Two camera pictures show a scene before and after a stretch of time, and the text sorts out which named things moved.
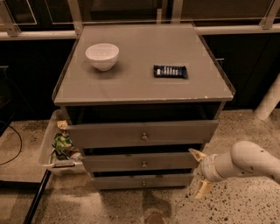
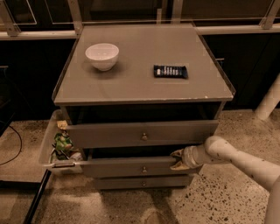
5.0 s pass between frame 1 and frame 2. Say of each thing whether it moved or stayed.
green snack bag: stayed
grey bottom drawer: stayed
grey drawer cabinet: stayed
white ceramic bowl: stayed
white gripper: moved
